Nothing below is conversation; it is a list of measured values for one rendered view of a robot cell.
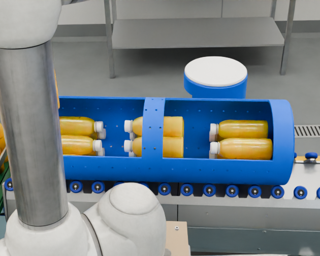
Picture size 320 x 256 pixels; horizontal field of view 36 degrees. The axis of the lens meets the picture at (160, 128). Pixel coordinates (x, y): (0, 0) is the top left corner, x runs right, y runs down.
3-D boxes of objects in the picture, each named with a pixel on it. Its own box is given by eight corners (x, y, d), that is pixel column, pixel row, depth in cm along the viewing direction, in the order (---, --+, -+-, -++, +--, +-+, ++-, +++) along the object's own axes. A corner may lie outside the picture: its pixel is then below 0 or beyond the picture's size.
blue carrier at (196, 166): (286, 203, 162) (299, 133, 145) (23, 195, 166) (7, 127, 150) (275, 149, 185) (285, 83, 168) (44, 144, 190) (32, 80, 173)
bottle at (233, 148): (268, 142, 165) (215, 141, 166) (272, 135, 158) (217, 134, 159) (269, 162, 162) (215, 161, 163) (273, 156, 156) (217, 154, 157)
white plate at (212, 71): (234, 53, 234) (234, 55, 235) (178, 59, 230) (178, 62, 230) (256, 80, 212) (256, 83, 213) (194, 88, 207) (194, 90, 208)
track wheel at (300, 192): (308, 186, 162) (306, 185, 164) (294, 185, 163) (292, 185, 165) (308, 199, 162) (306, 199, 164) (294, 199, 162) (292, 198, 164)
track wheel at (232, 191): (238, 184, 164) (238, 184, 166) (225, 183, 164) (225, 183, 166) (238, 197, 163) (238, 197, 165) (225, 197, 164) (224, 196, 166)
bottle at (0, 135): (-11, 159, 191) (-22, 121, 181) (3, 151, 195) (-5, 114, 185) (-1, 166, 187) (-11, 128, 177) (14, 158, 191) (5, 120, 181)
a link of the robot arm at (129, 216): (176, 272, 118) (184, 206, 106) (105, 300, 111) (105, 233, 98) (145, 226, 130) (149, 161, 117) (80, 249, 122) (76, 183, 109)
